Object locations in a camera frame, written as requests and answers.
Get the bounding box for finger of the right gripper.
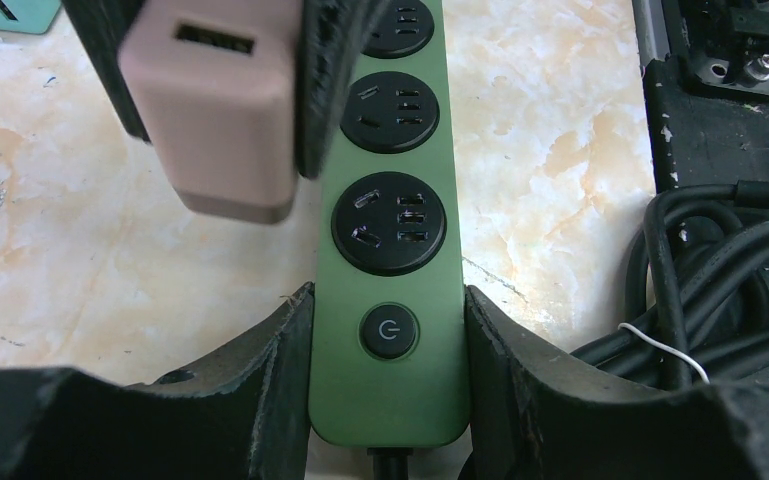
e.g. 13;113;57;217
61;0;150;143
295;0;389;179

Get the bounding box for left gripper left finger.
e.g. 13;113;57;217
0;284;314;479

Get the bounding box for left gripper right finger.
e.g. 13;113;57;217
464;286;769;479

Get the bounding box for teal plug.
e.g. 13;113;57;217
0;0;61;35

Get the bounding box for pink plug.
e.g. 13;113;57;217
118;0;303;224

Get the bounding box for green power strip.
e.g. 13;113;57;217
308;1;469;448

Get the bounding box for black power cord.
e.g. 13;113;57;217
569;162;769;392

